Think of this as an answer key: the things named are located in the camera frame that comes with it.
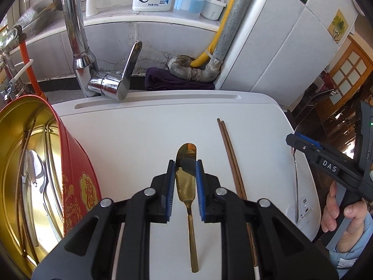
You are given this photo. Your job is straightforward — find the grey metal pipe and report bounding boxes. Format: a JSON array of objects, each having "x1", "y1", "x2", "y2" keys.
[{"x1": 167, "y1": 0, "x2": 267, "y2": 84}]

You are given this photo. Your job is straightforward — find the person's right hand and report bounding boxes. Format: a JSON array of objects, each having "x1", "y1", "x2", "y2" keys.
[{"x1": 321, "y1": 182, "x2": 370, "y2": 253}]

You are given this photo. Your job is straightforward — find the yellow hose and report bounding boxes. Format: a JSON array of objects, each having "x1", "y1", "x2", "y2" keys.
[{"x1": 189, "y1": 0, "x2": 254, "y2": 70}]

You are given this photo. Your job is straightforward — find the person's right forearm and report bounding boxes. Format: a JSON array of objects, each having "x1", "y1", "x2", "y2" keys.
[{"x1": 329, "y1": 230, "x2": 368, "y2": 275}]

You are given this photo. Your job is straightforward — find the white tube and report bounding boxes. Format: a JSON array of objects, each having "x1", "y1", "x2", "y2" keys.
[{"x1": 8, "y1": 59, "x2": 34, "y2": 86}]

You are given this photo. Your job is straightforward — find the tarnished metal spoon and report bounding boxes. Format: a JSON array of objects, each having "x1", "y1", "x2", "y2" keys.
[{"x1": 291, "y1": 125, "x2": 301, "y2": 224}]

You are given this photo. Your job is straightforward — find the wooden glass-pane door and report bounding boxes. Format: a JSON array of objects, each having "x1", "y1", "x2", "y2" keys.
[{"x1": 328, "y1": 35, "x2": 373, "y2": 105}]

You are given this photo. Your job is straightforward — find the wooden chopstick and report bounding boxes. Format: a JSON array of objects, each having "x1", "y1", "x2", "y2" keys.
[
  {"x1": 216, "y1": 118, "x2": 257, "y2": 267},
  {"x1": 221, "y1": 120, "x2": 260, "y2": 269}
]

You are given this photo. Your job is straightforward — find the gold metal spoon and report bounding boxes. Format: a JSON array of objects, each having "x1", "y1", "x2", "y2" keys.
[{"x1": 175, "y1": 143, "x2": 200, "y2": 272}]

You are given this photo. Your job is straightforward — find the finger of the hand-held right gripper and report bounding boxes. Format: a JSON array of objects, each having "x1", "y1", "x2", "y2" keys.
[
  {"x1": 294, "y1": 133, "x2": 323, "y2": 152},
  {"x1": 286, "y1": 134, "x2": 324, "y2": 161}
]

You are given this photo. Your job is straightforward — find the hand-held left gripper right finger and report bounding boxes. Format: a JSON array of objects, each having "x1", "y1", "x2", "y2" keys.
[{"x1": 195, "y1": 159, "x2": 340, "y2": 280}]

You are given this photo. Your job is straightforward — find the small sunflower sticker hook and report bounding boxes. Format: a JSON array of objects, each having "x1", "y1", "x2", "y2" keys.
[{"x1": 327, "y1": 9, "x2": 349, "y2": 40}]

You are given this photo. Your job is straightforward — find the red and gold round tin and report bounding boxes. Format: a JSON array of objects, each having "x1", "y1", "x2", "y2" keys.
[{"x1": 0, "y1": 94, "x2": 102, "y2": 279}]

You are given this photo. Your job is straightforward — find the white plastic cutting board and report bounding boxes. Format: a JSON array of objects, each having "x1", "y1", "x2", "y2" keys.
[{"x1": 51, "y1": 90, "x2": 321, "y2": 280}]

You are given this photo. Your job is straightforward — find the metal chopstick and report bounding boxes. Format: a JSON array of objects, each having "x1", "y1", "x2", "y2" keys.
[
  {"x1": 48, "y1": 125, "x2": 65, "y2": 234},
  {"x1": 44, "y1": 125, "x2": 59, "y2": 199}
]

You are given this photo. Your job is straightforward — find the dark purple cloth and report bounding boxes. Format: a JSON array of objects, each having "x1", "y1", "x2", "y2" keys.
[{"x1": 145, "y1": 67, "x2": 216, "y2": 91}]

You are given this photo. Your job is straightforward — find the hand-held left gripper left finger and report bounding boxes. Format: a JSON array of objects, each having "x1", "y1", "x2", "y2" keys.
[{"x1": 31, "y1": 159, "x2": 177, "y2": 280}]

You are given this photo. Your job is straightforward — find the metal water valve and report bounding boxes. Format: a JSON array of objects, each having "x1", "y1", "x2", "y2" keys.
[{"x1": 0, "y1": 26, "x2": 27, "y2": 100}]

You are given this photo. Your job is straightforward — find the chrome kitchen faucet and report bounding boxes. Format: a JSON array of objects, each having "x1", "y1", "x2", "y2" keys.
[{"x1": 60, "y1": 0, "x2": 143, "y2": 102}]

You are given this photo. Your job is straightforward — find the orange hose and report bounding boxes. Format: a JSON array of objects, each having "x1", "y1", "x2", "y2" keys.
[{"x1": 17, "y1": 26, "x2": 44, "y2": 97}]

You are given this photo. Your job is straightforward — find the small white plastic container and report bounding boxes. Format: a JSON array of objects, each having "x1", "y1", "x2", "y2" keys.
[{"x1": 200, "y1": 0, "x2": 227, "y2": 21}]

